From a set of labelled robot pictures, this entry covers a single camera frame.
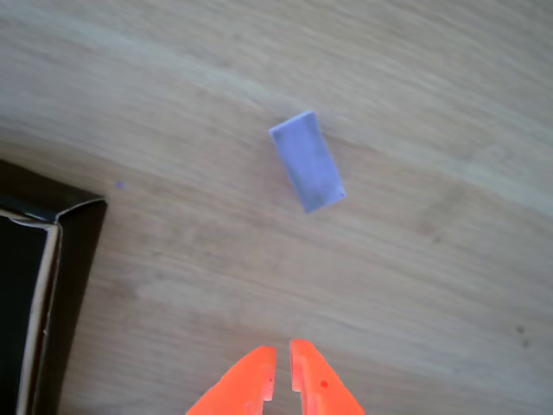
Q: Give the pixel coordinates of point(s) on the purple foam block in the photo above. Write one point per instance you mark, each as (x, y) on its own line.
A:
(309, 164)

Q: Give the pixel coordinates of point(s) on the black cardboard box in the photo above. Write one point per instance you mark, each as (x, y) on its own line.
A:
(73, 259)

